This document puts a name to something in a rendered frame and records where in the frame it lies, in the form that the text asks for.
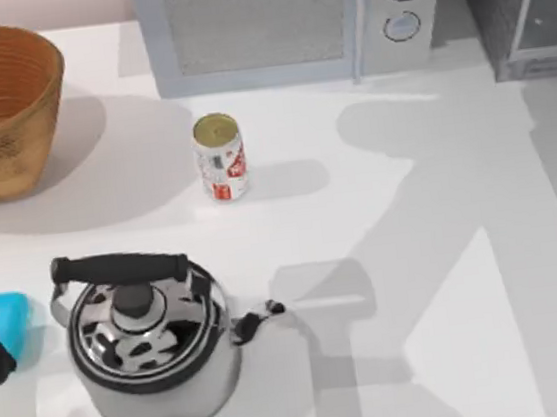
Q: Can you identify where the pale microwave oven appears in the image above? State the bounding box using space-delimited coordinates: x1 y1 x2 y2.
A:
129 0 458 104

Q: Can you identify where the light blue container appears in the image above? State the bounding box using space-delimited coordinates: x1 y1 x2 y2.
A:
0 288 37 363

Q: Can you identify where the microwave door handle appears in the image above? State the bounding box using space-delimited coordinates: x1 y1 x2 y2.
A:
343 0 377 85

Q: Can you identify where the silver kettle with black handle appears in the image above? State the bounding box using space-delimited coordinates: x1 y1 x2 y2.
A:
45 232 299 417

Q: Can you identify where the red and white can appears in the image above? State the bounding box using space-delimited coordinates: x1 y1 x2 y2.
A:
190 111 252 205

